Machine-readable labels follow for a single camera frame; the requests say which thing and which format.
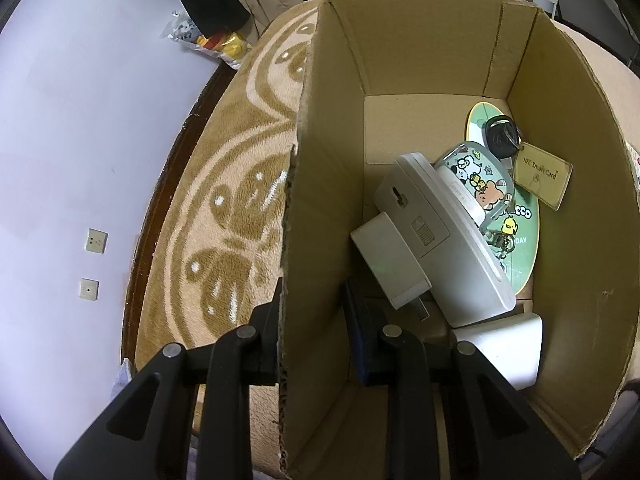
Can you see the clear cartoon card case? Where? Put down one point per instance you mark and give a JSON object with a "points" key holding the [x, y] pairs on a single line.
{"points": [[480, 180]]}

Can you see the brown cardboard box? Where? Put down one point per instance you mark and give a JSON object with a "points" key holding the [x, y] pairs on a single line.
{"points": [[325, 235]]}

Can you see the grey cloth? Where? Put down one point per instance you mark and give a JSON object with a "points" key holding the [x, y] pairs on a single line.
{"points": [[122, 380]]}

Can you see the black car key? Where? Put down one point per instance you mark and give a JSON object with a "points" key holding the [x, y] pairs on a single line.
{"points": [[500, 137]]}

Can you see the pale yellow card tag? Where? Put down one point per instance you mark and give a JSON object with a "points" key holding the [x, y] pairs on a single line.
{"points": [[542, 172]]}

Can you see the white charger adapter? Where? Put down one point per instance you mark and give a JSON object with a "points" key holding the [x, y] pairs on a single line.
{"points": [[390, 255]]}

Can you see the square wall socket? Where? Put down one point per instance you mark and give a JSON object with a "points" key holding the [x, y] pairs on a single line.
{"points": [[88, 289], [96, 240]]}

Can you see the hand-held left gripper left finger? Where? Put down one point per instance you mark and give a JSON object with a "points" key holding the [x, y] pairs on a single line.
{"points": [[265, 320]]}

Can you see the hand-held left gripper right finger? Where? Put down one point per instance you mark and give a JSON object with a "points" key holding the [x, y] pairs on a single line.
{"points": [[361, 345]]}

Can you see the small white red item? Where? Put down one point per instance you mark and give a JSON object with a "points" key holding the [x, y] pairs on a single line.
{"points": [[636, 160]]}

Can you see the white router device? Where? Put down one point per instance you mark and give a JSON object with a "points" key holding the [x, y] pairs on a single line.
{"points": [[450, 255]]}

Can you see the dark wooden bed frame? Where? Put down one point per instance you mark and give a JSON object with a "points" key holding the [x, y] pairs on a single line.
{"points": [[150, 220]]}

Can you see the clear plastic snack bag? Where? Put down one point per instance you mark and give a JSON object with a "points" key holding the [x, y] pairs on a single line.
{"points": [[220, 42]]}

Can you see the white rounded plastic device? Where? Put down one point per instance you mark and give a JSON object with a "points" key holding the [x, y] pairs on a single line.
{"points": [[510, 350]]}

